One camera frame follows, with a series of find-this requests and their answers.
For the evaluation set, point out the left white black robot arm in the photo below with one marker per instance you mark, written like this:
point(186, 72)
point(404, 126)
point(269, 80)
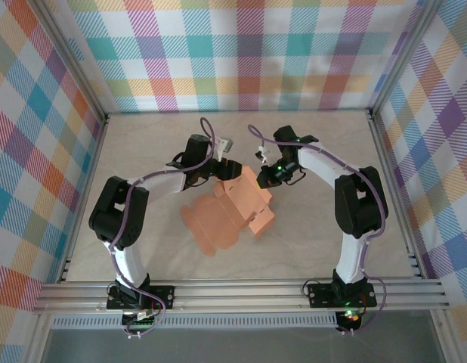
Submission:
point(124, 261)

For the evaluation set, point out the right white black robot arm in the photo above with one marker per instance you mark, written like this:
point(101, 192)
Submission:
point(352, 257)

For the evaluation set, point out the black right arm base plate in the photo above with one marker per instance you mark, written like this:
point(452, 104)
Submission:
point(318, 295)

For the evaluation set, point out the long aluminium frame rail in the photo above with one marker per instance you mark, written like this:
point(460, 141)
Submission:
point(237, 293)

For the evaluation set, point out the orange paper box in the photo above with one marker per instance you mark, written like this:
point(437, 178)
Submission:
point(226, 211)

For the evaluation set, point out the aluminium frame post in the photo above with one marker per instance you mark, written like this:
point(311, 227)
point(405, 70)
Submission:
point(401, 56)
point(73, 64)

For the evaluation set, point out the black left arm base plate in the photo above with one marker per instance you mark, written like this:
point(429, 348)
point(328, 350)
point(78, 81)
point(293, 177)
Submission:
point(163, 296)

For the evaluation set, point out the aluminium side rail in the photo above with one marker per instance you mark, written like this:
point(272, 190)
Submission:
point(398, 196)
point(80, 204)

